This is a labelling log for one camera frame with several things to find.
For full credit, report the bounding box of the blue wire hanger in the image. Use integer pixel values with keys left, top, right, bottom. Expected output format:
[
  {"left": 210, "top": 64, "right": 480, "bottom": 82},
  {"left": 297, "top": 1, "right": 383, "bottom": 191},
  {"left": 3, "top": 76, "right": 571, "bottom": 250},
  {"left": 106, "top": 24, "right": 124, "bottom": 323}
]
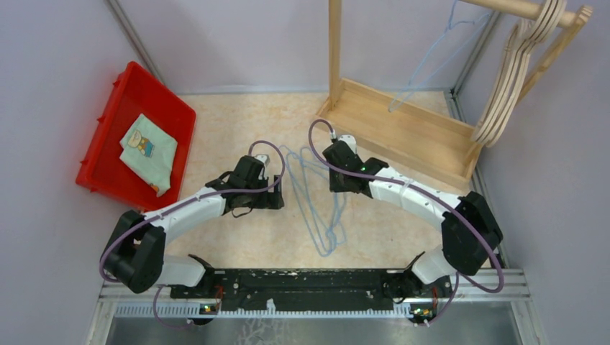
[
  {"left": 387, "top": 1, "right": 492, "bottom": 113},
  {"left": 299, "top": 146, "right": 348, "bottom": 253},
  {"left": 280, "top": 144, "right": 347, "bottom": 257}
]

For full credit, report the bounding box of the beige plastic hanger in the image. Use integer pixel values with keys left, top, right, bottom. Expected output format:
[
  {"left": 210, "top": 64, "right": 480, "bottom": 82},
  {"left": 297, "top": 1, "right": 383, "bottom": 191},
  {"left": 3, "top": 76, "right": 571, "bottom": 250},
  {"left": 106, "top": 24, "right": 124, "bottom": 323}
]
[
  {"left": 470, "top": 0, "right": 554, "bottom": 143},
  {"left": 476, "top": 0, "right": 569, "bottom": 147},
  {"left": 474, "top": 0, "right": 563, "bottom": 146},
  {"left": 471, "top": 0, "right": 558, "bottom": 144}
]

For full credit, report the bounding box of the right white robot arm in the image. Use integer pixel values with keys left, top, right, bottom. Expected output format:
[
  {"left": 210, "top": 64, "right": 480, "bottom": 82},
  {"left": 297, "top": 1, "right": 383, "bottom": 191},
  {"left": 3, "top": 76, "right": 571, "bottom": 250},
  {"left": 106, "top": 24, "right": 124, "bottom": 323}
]
[{"left": 322, "top": 138, "right": 504, "bottom": 296}]

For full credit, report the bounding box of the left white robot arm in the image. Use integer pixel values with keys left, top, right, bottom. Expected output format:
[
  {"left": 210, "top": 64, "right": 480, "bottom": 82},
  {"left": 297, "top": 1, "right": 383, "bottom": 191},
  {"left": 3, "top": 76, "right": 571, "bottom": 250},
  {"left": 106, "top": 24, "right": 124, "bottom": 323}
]
[{"left": 99, "top": 155, "right": 284, "bottom": 298}]

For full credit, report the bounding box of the wooden hanger rack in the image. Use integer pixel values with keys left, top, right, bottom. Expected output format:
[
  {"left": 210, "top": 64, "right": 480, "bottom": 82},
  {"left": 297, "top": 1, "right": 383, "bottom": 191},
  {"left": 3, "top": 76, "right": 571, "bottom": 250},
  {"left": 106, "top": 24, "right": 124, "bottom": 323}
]
[{"left": 318, "top": 1, "right": 593, "bottom": 188}]

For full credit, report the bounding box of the folded light green cloth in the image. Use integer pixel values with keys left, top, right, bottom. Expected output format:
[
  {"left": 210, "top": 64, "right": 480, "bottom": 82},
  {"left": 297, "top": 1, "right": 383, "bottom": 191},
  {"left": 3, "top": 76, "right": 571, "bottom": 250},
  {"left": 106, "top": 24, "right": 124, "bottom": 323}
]
[{"left": 119, "top": 113, "right": 178, "bottom": 197}]

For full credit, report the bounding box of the red plastic bin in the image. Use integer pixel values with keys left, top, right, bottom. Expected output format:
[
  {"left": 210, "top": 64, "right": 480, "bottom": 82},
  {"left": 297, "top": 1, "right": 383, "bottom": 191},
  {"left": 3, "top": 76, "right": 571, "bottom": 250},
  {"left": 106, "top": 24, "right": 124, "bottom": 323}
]
[{"left": 76, "top": 61, "right": 196, "bottom": 211}]

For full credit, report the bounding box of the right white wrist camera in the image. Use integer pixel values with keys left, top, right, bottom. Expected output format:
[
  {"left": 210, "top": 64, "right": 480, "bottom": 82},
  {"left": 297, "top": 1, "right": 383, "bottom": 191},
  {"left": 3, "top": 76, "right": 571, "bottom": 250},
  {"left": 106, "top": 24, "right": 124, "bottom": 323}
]
[{"left": 337, "top": 134, "right": 358, "bottom": 155}]

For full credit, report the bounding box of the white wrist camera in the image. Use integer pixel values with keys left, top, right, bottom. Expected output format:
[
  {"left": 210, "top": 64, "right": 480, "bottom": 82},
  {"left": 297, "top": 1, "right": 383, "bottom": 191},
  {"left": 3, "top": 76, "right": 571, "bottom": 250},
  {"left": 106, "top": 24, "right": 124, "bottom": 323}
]
[
  {"left": 337, "top": 134, "right": 358, "bottom": 155},
  {"left": 254, "top": 154, "right": 270, "bottom": 168}
]

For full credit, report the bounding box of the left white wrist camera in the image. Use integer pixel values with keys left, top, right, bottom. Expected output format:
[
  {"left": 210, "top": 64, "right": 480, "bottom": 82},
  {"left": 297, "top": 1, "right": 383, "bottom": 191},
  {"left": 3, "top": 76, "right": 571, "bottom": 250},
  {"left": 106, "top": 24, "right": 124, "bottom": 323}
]
[{"left": 254, "top": 154, "right": 270, "bottom": 168}]

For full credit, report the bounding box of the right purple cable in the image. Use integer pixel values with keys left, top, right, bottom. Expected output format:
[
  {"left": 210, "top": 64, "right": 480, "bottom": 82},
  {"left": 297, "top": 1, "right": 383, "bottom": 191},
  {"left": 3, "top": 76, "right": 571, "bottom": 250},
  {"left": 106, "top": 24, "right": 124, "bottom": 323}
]
[{"left": 307, "top": 119, "right": 505, "bottom": 327}]

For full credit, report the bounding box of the purple cable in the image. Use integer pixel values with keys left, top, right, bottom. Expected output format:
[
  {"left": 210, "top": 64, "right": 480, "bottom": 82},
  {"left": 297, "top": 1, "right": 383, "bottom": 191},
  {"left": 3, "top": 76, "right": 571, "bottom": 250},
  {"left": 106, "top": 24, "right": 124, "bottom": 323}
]
[
  {"left": 307, "top": 119, "right": 505, "bottom": 327},
  {"left": 99, "top": 139, "right": 287, "bottom": 329}
]

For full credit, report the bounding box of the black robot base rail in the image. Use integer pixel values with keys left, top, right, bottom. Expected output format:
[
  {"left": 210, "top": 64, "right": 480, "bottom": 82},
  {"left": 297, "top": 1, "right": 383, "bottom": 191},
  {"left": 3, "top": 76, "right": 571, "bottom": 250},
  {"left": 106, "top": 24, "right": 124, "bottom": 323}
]
[{"left": 170, "top": 269, "right": 453, "bottom": 312}]

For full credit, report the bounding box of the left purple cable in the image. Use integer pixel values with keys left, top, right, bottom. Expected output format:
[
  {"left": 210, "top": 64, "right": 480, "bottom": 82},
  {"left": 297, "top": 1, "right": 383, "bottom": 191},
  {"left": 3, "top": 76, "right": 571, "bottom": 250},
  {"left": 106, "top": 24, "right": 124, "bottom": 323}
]
[{"left": 99, "top": 139, "right": 287, "bottom": 329}]

